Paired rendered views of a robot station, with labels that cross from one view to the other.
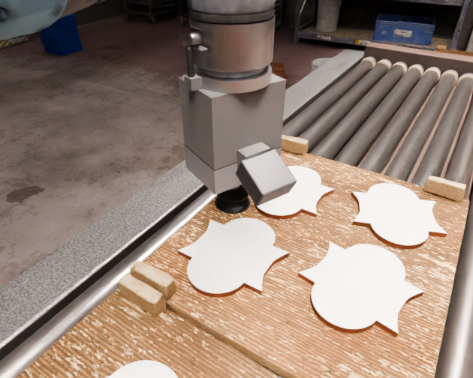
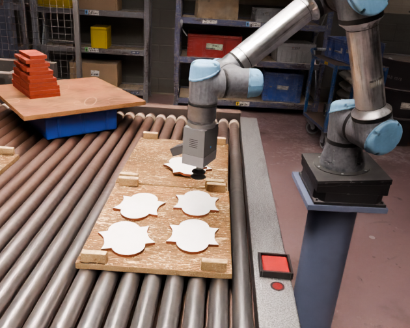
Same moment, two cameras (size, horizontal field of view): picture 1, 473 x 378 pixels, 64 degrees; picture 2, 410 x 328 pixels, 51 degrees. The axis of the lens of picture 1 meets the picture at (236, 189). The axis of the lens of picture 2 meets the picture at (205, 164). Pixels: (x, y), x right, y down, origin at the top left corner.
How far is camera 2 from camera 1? 1.43 m
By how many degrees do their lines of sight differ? 114
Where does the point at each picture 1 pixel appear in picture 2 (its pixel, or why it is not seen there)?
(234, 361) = (173, 183)
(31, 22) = not seen: hidden behind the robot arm
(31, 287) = (260, 189)
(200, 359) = (183, 182)
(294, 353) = (155, 188)
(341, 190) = (161, 246)
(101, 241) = (259, 205)
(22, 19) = not seen: hidden behind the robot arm
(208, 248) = (207, 200)
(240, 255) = (192, 201)
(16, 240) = not seen: outside the picture
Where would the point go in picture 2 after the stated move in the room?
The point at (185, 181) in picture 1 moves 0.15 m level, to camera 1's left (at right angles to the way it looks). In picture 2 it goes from (263, 240) to (306, 227)
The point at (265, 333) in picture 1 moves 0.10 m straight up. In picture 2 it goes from (167, 190) to (168, 159)
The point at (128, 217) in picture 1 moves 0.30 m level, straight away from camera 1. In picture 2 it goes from (264, 215) to (366, 259)
